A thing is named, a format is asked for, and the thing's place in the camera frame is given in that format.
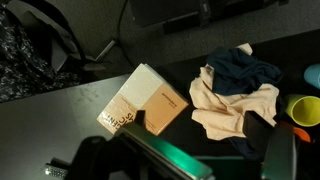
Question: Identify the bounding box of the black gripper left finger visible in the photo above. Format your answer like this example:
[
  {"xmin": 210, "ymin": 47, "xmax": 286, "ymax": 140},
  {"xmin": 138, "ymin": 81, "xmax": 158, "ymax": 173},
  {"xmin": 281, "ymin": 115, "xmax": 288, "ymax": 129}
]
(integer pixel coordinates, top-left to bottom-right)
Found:
[{"xmin": 134, "ymin": 110, "xmax": 145, "ymax": 127}]

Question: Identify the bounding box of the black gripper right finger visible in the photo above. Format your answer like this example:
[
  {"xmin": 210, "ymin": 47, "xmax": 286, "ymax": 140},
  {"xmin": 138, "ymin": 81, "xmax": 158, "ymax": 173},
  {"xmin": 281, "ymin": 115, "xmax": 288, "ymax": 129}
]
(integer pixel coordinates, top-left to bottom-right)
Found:
[{"xmin": 243, "ymin": 111, "xmax": 273, "ymax": 157}]

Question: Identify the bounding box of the beige and white book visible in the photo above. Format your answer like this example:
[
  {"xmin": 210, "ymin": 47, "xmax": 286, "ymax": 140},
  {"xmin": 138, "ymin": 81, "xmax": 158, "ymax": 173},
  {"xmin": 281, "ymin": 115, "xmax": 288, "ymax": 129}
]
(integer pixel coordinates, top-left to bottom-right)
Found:
[{"xmin": 97, "ymin": 64, "xmax": 188, "ymax": 135}]

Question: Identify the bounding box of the orange plastic cup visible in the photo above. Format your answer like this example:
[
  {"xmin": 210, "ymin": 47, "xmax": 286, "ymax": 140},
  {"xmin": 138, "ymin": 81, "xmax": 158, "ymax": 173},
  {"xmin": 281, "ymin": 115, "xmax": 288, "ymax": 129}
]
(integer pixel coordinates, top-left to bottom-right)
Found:
[{"xmin": 280, "ymin": 121, "xmax": 311, "ymax": 143}]

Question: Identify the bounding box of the beige cloth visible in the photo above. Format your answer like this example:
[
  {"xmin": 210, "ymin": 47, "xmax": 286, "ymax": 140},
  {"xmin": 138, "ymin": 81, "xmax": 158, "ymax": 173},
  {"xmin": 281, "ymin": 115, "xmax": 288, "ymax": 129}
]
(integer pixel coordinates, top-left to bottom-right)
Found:
[{"xmin": 188, "ymin": 42, "xmax": 280, "ymax": 142}]

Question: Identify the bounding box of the yellow-green plastic cup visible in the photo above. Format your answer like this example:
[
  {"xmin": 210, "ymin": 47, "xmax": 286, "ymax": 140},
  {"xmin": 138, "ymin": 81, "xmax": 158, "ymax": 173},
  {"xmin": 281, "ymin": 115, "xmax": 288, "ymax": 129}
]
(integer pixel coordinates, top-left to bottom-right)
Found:
[{"xmin": 285, "ymin": 94, "xmax": 320, "ymax": 127}]

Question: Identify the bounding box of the navy blue cloth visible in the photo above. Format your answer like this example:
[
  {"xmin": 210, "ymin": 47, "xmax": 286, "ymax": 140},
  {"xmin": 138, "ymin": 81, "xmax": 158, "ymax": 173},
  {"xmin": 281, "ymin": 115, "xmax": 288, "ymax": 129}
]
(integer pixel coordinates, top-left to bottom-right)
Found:
[{"xmin": 207, "ymin": 47, "xmax": 283, "ymax": 96}]

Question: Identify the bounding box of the blue plastic cup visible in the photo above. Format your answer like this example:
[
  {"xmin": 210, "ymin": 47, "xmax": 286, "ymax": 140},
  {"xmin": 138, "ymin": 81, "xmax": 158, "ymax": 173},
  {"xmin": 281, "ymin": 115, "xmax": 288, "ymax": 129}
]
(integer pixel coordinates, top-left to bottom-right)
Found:
[{"xmin": 304, "ymin": 64, "xmax": 320, "ymax": 89}]

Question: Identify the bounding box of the black patterned backpack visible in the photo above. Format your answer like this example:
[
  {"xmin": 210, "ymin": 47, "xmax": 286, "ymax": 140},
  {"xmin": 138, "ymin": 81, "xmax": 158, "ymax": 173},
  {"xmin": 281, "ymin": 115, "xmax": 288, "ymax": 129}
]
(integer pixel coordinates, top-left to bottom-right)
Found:
[{"xmin": 0, "ymin": 0, "xmax": 88, "ymax": 103}]

